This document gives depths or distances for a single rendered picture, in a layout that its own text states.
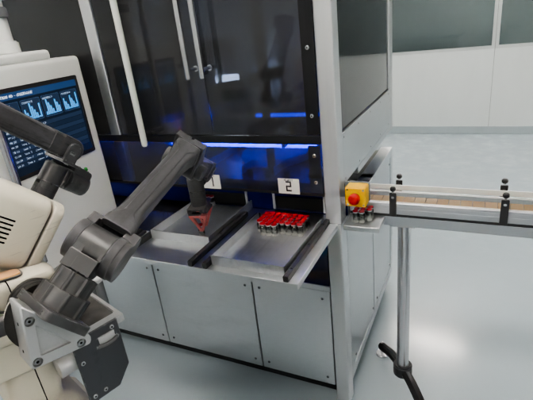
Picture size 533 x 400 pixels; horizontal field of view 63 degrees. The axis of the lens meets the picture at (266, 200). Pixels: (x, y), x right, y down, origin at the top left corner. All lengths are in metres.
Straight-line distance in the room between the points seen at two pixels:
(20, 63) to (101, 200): 0.62
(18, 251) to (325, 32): 1.04
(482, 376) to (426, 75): 4.38
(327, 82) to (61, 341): 1.06
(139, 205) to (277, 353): 1.36
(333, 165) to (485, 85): 4.65
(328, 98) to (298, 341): 1.06
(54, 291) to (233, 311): 1.36
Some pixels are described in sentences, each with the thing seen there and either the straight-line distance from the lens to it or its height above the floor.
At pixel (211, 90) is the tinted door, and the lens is 1.66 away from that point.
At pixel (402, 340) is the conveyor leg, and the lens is 2.01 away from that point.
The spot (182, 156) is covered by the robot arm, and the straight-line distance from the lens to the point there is 1.01.
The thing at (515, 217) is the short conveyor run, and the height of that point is 0.92.
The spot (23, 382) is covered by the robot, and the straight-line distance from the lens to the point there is 1.05.
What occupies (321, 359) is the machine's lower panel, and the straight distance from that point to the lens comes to 2.01.
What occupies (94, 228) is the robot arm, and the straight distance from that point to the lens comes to 0.83.
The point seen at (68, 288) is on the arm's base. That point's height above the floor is 1.22.
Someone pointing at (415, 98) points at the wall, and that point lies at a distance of 6.13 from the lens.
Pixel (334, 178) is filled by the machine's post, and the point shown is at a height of 1.06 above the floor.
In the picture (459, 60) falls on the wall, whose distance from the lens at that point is 6.02.
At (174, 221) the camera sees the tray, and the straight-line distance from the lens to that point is 1.80.
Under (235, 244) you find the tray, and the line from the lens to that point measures 1.54.
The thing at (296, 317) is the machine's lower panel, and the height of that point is 0.42.
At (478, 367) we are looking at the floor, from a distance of 2.38.
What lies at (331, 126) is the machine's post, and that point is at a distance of 1.48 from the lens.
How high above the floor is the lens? 1.59
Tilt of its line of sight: 22 degrees down
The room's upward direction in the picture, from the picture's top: 7 degrees counter-clockwise
